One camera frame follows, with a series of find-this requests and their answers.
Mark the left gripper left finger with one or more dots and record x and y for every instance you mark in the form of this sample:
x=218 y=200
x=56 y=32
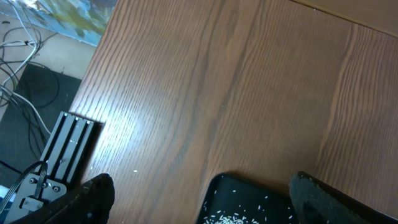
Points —
x=89 y=203

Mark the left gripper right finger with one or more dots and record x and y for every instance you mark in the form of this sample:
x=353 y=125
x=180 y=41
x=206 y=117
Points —
x=316 y=202

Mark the white rice pile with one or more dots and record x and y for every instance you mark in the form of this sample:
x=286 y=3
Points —
x=246 y=206

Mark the black tray bin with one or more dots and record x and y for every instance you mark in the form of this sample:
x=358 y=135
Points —
x=227 y=181

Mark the dark floor mat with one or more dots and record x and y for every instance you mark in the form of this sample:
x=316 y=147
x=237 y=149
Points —
x=26 y=122

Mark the colourful painted sheet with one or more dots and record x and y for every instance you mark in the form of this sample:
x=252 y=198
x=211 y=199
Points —
x=83 y=20

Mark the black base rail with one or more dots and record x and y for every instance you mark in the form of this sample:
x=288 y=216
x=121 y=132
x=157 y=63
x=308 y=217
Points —
x=64 y=154

